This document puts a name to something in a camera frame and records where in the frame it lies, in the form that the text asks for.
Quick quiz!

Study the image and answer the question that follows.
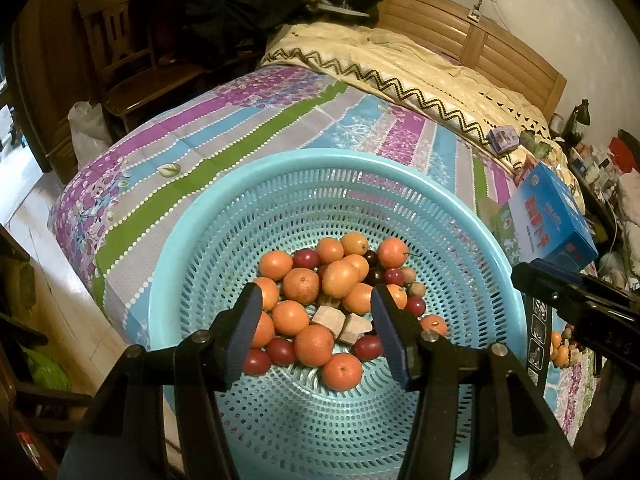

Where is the green bundle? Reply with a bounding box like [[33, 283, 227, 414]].
[[520, 130, 551, 161]]

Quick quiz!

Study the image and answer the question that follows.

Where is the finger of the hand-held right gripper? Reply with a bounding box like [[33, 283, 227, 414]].
[[512, 261, 608, 318]]

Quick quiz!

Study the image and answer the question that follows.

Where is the dark wooden shelf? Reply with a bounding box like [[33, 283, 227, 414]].
[[0, 225, 96, 480]]

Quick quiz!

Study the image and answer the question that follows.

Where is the white cable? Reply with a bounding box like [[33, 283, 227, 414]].
[[602, 195, 621, 253]]

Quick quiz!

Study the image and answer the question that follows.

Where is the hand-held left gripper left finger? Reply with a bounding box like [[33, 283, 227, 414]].
[[60, 283, 264, 480]]

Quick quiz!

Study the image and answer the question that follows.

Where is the pile of colourful clothes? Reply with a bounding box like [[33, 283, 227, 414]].
[[122, 0, 391, 68]]

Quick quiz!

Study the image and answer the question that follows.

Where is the tan cube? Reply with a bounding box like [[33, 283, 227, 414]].
[[311, 306, 342, 330], [339, 314, 375, 346]]

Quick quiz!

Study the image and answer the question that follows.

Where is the heap of oranges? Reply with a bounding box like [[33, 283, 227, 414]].
[[550, 331, 572, 367], [250, 232, 448, 392]]

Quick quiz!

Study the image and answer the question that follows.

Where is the cream zigzag quilt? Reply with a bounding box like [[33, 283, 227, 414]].
[[260, 22, 556, 173]]

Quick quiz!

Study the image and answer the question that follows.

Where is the person's right hand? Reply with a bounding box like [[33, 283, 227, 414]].
[[587, 360, 638, 461]]

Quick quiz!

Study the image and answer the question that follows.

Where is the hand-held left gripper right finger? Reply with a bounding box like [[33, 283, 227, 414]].
[[371, 284, 583, 480]]

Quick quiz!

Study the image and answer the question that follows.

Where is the wooden chair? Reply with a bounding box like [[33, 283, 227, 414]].
[[77, 0, 211, 126]]

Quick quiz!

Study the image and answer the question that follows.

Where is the wooden headboard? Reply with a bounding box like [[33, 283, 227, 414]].
[[350, 0, 568, 121]]

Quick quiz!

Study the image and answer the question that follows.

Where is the small printed box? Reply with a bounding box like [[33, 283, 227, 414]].
[[487, 126, 521, 153]]

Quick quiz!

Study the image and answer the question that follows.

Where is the blue and green carton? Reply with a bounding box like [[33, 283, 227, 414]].
[[492, 162, 599, 272]]

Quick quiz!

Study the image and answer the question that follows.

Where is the wooden wardrobe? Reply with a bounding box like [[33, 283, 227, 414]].
[[10, 0, 126, 186]]

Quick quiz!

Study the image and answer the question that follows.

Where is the pale bedding pile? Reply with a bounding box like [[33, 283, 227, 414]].
[[607, 130, 640, 241]]

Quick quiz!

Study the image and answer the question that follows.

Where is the striped floral bed sheet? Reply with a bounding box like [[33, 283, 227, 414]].
[[47, 65, 601, 448]]

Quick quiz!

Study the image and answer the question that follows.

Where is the dark bedside desk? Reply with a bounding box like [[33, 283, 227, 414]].
[[565, 135, 631, 221]]

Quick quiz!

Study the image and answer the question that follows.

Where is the blue plastic basket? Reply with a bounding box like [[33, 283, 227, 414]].
[[147, 149, 531, 480]]

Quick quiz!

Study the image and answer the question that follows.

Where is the green plastic bag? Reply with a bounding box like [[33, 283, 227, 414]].
[[22, 349, 71, 392]]

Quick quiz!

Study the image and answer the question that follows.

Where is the desk lamp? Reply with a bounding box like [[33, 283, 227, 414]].
[[560, 99, 592, 143]]

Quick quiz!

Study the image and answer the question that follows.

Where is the black carton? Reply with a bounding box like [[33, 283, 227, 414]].
[[527, 294, 553, 391]]

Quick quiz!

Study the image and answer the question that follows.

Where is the white plastic bag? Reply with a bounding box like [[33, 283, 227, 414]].
[[67, 101, 115, 173]]

